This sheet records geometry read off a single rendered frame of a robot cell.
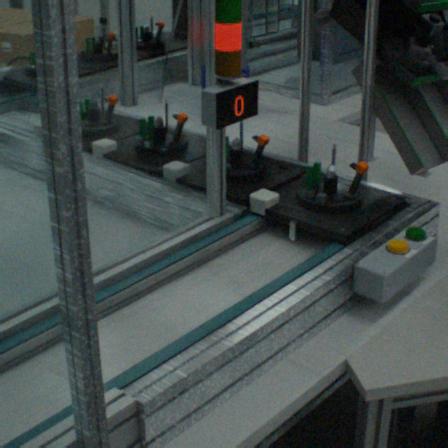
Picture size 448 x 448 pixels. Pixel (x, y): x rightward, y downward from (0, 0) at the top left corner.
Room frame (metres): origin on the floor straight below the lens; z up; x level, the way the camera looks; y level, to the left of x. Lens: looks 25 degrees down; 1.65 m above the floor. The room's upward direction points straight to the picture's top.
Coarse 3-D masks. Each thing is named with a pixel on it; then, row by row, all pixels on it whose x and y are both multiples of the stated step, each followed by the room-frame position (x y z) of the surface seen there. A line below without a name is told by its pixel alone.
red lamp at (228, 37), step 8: (216, 24) 1.45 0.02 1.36; (224, 24) 1.44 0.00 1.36; (232, 24) 1.44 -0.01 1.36; (240, 24) 1.45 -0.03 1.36; (216, 32) 1.45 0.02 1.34; (224, 32) 1.44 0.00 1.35; (232, 32) 1.44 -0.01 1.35; (240, 32) 1.45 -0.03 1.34; (216, 40) 1.45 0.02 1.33; (224, 40) 1.44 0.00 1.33; (232, 40) 1.44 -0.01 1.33; (240, 40) 1.45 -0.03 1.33; (216, 48) 1.45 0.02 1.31; (224, 48) 1.44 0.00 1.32; (232, 48) 1.44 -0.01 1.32; (240, 48) 1.45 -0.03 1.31
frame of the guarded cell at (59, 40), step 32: (64, 0) 0.76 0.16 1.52; (64, 32) 0.77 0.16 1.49; (64, 64) 0.77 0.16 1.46; (64, 96) 0.76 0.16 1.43; (64, 128) 0.76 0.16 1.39; (64, 160) 0.75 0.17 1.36; (64, 192) 0.75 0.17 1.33; (64, 224) 0.75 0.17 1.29; (64, 256) 0.76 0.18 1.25; (96, 320) 0.77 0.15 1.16; (96, 352) 0.77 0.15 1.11; (96, 384) 0.76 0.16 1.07; (96, 416) 0.77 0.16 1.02
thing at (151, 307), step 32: (224, 224) 1.46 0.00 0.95; (256, 224) 1.49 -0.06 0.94; (160, 256) 1.32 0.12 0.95; (192, 256) 1.34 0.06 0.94; (224, 256) 1.38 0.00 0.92; (256, 256) 1.38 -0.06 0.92; (288, 256) 1.38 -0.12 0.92; (320, 256) 1.33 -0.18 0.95; (96, 288) 1.20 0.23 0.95; (128, 288) 1.21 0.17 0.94; (160, 288) 1.26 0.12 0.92; (192, 288) 1.26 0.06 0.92; (224, 288) 1.26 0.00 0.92; (256, 288) 1.26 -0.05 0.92; (128, 320) 1.15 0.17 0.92; (160, 320) 1.15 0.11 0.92; (192, 320) 1.15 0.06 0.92; (224, 320) 1.10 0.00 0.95; (128, 352) 1.05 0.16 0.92; (160, 352) 1.01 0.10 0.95; (128, 384) 0.93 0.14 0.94
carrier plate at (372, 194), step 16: (304, 176) 1.66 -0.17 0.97; (288, 192) 1.57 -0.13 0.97; (368, 192) 1.58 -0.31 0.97; (384, 192) 1.58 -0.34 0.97; (272, 208) 1.49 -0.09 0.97; (288, 208) 1.49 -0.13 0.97; (368, 208) 1.49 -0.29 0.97; (384, 208) 1.49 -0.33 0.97; (400, 208) 1.53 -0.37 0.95; (288, 224) 1.45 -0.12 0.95; (304, 224) 1.43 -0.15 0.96; (320, 224) 1.42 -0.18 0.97; (336, 224) 1.42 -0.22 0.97; (352, 224) 1.42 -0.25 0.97; (368, 224) 1.43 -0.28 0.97; (336, 240) 1.38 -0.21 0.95; (352, 240) 1.38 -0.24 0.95
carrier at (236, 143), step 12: (240, 132) 1.76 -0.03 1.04; (228, 144) 1.74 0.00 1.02; (240, 144) 1.69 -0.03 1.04; (228, 156) 1.74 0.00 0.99; (240, 156) 1.69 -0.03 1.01; (252, 156) 1.74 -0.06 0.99; (264, 156) 1.79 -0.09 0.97; (228, 168) 1.64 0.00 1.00; (240, 168) 1.66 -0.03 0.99; (252, 168) 1.65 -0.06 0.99; (264, 168) 1.67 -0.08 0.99; (276, 168) 1.71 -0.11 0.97; (288, 168) 1.71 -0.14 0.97; (300, 168) 1.71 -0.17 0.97; (228, 180) 1.63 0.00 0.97; (240, 180) 1.63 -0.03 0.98; (252, 180) 1.64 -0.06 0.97; (264, 180) 1.64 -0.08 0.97; (276, 180) 1.64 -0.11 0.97; (288, 180) 1.65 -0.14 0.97; (228, 192) 1.57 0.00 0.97; (240, 192) 1.57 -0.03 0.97; (252, 192) 1.57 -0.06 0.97; (240, 204) 1.53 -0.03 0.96
